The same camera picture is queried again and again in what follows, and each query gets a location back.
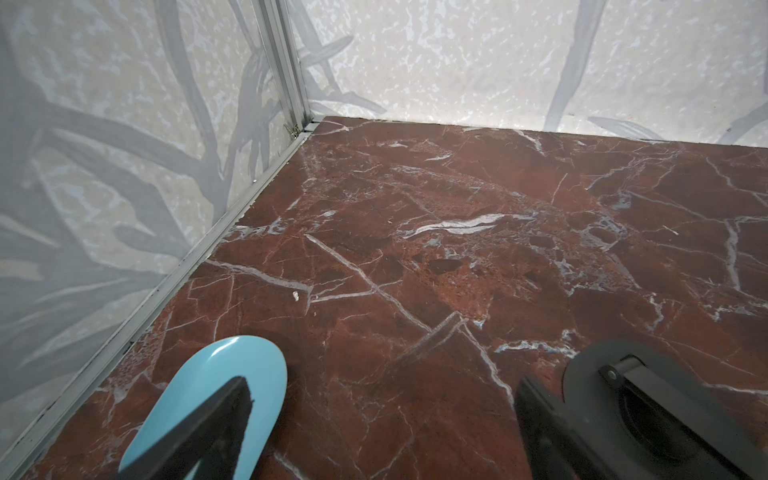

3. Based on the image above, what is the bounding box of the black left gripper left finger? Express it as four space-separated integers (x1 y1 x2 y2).
117 377 253 479

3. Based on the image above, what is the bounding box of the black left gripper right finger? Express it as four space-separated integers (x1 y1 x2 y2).
514 376 653 479

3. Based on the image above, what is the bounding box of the dark grey phone stand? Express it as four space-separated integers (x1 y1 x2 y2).
562 340 767 479

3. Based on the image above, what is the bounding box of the light blue silicone spatula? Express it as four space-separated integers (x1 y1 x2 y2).
117 335 288 479

